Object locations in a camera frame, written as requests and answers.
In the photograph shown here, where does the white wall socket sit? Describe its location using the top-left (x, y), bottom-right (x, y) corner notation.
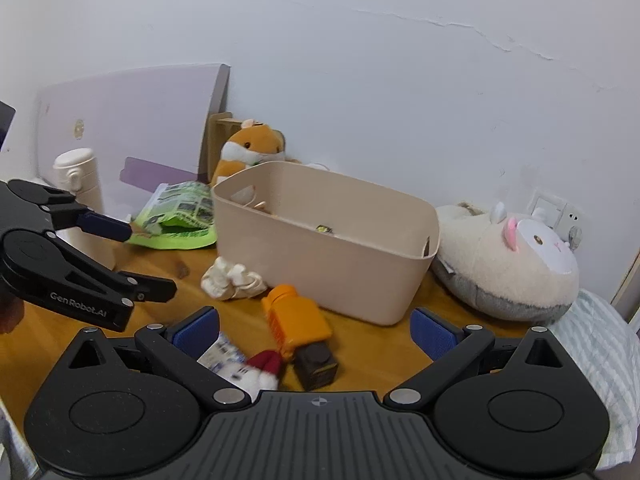
top-left (527, 187), bottom-right (589, 252)

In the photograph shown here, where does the orange hamster plush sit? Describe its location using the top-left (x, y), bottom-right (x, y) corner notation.
top-left (209, 118), bottom-right (289, 189)

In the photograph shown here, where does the beige plastic storage bin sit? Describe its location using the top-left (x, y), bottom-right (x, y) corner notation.
top-left (210, 161), bottom-right (441, 326)

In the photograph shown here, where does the white cloth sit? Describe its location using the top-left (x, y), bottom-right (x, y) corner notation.
top-left (200, 256), bottom-right (269, 302)

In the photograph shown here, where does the dark brown small box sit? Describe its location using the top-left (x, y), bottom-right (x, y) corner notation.
top-left (292, 340), bottom-right (339, 392)

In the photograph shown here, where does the pale lavender board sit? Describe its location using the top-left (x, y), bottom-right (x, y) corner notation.
top-left (34, 63), bottom-right (232, 187)

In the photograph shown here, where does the wooden box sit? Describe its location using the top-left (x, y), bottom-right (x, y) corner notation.
top-left (199, 111), bottom-right (252, 186)

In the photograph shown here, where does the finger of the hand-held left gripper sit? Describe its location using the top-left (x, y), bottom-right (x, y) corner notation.
top-left (42, 187), bottom-right (134, 244)
top-left (52, 237), bottom-right (178, 311)

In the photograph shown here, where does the white printed packet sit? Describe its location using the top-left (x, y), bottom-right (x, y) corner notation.
top-left (196, 332), bottom-right (247, 374)

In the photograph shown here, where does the green snack bag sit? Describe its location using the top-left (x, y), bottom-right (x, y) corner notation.
top-left (126, 181), bottom-right (218, 251)

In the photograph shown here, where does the wooden frame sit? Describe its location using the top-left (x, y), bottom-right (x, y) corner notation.
top-left (609, 249), bottom-right (640, 332)

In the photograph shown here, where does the orange plastic bottle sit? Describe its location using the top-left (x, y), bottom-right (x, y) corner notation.
top-left (260, 284), bottom-right (334, 362)

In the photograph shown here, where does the striped light green cloth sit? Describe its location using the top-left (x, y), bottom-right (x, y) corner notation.
top-left (546, 287), bottom-right (640, 472)

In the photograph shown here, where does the white thermos bottle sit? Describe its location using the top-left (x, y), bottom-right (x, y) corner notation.
top-left (52, 147), bottom-right (119, 272)

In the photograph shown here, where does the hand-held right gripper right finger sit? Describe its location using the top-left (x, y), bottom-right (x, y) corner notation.
top-left (384, 307), bottom-right (567, 407)

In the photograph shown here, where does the black monitor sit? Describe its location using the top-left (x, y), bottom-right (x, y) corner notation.
top-left (0, 101), bottom-right (17, 152)

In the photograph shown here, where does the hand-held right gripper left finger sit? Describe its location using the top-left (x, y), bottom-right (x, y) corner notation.
top-left (59, 306), bottom-right (252, 405)

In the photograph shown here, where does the small toy with red hat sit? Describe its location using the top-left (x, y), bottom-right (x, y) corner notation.
top-left (220, 349), bottom-right (282, 403)

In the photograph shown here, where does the white cat plush slipper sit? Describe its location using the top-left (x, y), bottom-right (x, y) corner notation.
top-left (430, 201), bottom-right (581, 324)

